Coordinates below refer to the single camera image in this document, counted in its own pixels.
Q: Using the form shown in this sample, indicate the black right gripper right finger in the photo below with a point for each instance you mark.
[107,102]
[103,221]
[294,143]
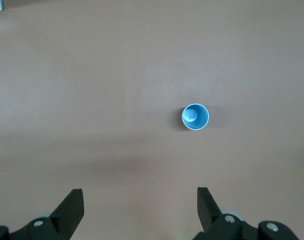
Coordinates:
[212,217]

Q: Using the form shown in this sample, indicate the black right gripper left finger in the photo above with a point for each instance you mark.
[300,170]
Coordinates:
[64,215]

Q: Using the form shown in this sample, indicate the blue plastic cup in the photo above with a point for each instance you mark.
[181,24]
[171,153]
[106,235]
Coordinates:
[200,120]

